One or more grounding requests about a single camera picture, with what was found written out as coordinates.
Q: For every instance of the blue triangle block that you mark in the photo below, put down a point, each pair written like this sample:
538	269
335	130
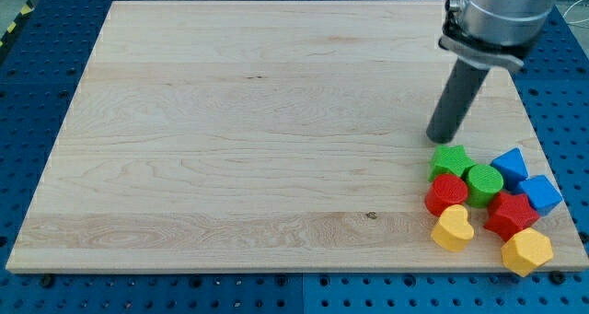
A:
512	167

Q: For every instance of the yellow heart block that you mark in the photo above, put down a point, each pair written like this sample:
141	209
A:
452	231

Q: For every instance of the yellow hexagon block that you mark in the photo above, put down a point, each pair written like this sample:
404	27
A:
526	251

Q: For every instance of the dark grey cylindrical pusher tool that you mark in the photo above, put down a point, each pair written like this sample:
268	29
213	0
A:
460	90

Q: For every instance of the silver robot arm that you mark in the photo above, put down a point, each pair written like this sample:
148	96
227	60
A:
494	33

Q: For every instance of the red cylinder block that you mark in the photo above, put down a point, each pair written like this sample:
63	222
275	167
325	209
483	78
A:
446	190

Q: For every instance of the light wooden board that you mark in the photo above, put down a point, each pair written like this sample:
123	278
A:
250	137

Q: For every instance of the blue cube block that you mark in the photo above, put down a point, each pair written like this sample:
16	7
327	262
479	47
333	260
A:
542	194

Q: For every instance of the green star block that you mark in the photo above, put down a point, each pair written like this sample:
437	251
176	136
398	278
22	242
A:
450	160

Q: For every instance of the red star block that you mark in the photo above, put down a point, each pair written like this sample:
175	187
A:
509	214

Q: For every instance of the yellow black hazard tape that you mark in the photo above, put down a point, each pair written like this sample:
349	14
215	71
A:
17	25

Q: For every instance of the green cylinder block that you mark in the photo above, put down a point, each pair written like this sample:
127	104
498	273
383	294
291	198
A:
484	182

